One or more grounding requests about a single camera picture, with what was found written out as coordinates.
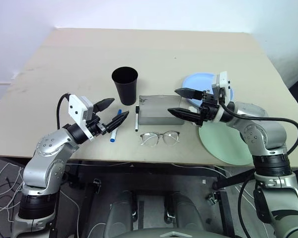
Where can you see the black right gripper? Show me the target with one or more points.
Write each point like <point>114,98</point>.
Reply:
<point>208,109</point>

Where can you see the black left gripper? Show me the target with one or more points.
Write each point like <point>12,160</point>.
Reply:
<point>96,126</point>

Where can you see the white marker with blue cap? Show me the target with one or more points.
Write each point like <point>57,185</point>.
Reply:
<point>113,136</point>

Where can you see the white marker with black cap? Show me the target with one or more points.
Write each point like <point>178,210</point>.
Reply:
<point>137,119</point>

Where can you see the grey glasses case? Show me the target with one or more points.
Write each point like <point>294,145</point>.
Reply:
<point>159,109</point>

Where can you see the clear-framed eyeglasses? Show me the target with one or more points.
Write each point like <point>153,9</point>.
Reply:
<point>171,137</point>

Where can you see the light green plate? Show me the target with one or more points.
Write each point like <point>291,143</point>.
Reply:
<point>221,143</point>

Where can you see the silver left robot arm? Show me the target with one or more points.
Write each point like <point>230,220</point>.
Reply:
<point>49,148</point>

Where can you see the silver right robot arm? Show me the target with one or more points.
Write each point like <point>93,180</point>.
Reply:
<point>263,131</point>

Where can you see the black plastic cup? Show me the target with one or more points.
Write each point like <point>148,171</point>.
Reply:
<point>125,91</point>

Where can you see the light blue plate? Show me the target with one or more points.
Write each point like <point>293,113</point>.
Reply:
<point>198,80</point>

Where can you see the silver ratchet buckle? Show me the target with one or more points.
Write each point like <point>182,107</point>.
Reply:
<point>211,198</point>
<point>96,184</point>

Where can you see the grey rounded robot leg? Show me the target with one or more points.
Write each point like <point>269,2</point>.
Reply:
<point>120,210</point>
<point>183,213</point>

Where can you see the grey robot torso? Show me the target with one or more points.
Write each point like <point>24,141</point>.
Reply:
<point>171,234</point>

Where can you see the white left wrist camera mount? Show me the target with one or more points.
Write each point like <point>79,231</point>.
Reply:
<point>75,105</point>

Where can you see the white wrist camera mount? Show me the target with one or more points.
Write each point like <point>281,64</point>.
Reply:
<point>223,78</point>
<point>75,105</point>

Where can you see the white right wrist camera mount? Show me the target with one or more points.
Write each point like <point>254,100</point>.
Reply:
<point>223,78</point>

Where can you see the black metal table frame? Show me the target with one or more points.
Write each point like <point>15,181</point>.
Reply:
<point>151,169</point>

